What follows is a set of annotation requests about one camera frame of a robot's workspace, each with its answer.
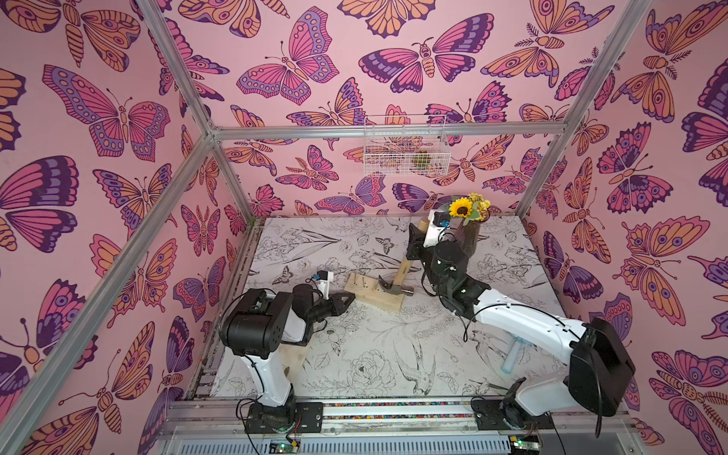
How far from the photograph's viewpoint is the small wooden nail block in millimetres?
932

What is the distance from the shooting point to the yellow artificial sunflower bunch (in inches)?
35.2

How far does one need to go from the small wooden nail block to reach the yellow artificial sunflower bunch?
0.32 meters

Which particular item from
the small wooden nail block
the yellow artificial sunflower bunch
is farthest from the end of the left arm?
the yellow artificial sunflower bunch

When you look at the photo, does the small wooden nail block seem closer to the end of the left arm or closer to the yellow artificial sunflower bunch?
the end of the left arm
